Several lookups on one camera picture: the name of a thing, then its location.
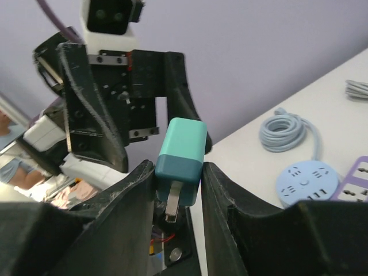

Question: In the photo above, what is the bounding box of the round blue power strip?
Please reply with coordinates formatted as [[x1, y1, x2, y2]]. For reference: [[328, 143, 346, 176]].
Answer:
[[275, 160, 339, 208]]

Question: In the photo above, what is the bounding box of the purple power strip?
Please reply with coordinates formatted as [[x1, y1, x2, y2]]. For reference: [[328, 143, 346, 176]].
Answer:
[[331, 156, 368, 203]]

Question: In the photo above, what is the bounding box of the light blue coiled cord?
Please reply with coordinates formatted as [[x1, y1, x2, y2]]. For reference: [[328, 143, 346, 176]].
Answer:
[[259, 108, 323, 162]]

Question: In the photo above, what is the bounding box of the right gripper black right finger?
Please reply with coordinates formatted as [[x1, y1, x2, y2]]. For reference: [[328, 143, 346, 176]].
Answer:
[[201, 163, 367, 275]]

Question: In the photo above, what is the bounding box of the teal plug adapter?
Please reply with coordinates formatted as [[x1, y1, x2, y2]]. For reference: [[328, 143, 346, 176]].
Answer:
[[155, 117, 207, 223]]

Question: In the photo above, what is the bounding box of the grey cord of purple strip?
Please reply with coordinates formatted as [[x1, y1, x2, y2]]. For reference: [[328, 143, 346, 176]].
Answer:
[[344, 79, 368, 101]]

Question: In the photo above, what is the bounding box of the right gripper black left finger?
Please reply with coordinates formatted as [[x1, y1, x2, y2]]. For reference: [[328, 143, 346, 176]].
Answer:
[[1, 160, 155, 275]]

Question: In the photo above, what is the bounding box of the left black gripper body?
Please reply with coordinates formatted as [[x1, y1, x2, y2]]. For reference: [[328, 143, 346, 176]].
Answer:
[[87, 50, 159, 144]]

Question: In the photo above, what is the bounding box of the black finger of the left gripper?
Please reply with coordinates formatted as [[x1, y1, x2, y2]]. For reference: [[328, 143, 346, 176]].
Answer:
[[57, 43, 128, 173], [131, 50, 200, 143]]

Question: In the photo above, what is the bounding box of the person in background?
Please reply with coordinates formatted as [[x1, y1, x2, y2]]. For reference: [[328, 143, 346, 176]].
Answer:
[[1, 111, 45, 190]]

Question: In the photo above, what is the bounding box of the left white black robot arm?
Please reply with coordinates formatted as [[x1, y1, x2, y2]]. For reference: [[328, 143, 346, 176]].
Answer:
[[24, 33, 199, 174]]

